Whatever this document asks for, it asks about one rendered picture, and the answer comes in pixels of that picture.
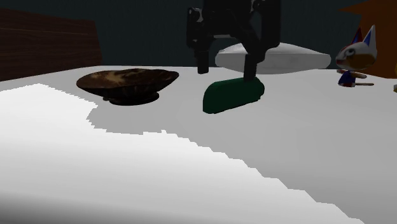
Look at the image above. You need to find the white cat figure toy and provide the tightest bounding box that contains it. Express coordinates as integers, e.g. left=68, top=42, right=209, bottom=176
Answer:
left=335, top=24, right=379, bottom=88

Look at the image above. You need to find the white flat round dish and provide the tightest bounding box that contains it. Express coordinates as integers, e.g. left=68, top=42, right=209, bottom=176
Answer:
left=214, top=42, right=332, bottom=76

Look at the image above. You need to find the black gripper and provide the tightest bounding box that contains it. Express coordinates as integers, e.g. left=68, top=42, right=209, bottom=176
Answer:
left=185, top=0, right=282, bottom=83

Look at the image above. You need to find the dark brown wooden furniture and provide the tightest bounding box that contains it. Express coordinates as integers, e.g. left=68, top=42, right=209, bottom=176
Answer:
left=0, top=7, right=103, bottom=82

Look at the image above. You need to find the dark green rounded block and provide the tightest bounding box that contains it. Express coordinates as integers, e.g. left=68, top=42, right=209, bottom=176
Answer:
left=202, top=76, right=266, bottom=115

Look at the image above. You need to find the orange brown furniture piece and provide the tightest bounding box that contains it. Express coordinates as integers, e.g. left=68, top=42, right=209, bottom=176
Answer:
left=338, top=0, right=397, bottom=80

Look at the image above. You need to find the dark brown mottled bowl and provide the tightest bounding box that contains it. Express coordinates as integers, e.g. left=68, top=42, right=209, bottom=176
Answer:
left=76, top=68, right=180, bottom=106

